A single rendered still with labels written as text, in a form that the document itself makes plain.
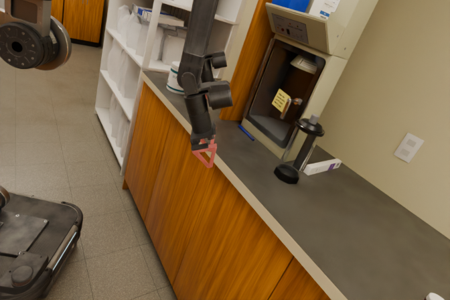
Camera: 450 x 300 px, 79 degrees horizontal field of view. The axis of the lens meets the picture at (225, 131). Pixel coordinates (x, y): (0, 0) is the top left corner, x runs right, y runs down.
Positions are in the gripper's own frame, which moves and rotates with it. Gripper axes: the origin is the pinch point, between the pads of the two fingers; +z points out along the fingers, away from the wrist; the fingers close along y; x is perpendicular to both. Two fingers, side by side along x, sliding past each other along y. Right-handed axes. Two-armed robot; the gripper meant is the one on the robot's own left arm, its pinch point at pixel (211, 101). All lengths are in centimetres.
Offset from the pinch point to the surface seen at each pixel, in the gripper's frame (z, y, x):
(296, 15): -31, -14, -38
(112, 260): 79, -10, 74
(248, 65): -10.9, 9.6, -19.9
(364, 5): -30, -17, -61
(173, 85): -4.1, 26.6, 21.0
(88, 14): -63, 412, 215
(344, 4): -31, -16, -54
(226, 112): 9.6, 7.5, -5.0
